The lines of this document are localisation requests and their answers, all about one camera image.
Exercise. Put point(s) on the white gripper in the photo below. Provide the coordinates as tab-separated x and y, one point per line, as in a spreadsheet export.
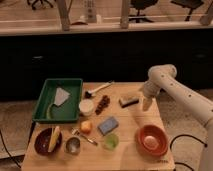
149	90

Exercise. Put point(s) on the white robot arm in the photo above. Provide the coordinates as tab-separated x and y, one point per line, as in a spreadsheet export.
163	77

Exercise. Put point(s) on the green plastic cup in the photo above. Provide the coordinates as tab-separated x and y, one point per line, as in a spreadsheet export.
110	141

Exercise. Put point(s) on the small metal cup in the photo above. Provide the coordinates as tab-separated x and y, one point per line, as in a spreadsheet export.
73	146

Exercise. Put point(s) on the red plastic bowl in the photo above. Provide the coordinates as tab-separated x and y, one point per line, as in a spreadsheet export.
158	133

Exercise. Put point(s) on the egg in red bowl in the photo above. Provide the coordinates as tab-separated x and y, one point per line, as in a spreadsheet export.
151	142

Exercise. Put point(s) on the blue sponge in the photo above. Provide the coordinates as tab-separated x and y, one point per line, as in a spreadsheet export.
108	125

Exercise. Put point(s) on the white round container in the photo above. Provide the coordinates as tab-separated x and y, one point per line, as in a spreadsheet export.
86	107

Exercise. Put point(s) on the orange fruit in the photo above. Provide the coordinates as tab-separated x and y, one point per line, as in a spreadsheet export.
86	127

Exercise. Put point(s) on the metal spoon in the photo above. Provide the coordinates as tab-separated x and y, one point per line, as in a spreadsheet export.
78	133

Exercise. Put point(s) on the green plastic tray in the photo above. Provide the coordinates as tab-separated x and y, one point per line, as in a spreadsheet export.
67	112

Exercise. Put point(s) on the grey cloth piece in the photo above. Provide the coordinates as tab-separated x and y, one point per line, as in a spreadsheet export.
61	96

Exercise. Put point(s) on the black office chair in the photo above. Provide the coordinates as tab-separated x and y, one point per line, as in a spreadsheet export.
32	3
140	5

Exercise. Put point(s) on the green banana in tray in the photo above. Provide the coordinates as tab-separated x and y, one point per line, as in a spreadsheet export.
49	111

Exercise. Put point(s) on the dark brown bowl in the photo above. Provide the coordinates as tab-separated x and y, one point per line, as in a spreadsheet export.
42	141

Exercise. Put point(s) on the black office chair left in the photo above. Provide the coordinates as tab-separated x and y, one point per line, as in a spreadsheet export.
32	3

